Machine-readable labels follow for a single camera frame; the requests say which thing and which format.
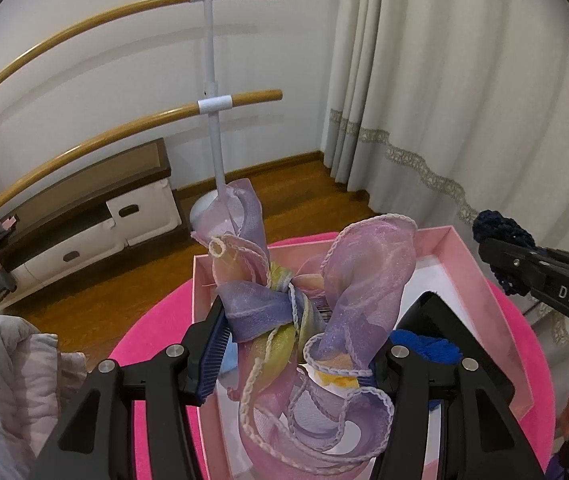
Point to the white barre stand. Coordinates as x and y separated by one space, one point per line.
209 50

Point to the short wooden barre rail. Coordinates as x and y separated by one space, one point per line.
114 130

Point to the navy scrunchie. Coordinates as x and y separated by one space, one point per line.
502 225

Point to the dark brown low cabinet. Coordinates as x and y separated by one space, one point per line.
89 185

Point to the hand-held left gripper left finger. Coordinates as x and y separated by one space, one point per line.
212 360

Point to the light blue printed cloth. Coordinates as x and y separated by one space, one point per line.
230 362

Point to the cream curtain with lace trim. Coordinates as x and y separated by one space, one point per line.
464 85

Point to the pastel organza bow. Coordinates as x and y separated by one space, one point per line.
364 270

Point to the pink cardboard box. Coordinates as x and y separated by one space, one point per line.
464 260

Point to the white quilted bedding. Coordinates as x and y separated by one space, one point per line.
4 375

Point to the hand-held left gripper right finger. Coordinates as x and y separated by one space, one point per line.
404 375

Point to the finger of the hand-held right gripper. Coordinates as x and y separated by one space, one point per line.
507 260

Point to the small yellow hair accessory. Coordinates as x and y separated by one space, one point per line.
338 381

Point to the blue scrunchie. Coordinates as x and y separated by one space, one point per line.
429 347

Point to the long wooden barre rail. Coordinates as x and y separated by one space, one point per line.
89 22

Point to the pink round tablecloth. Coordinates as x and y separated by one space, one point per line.
164 320

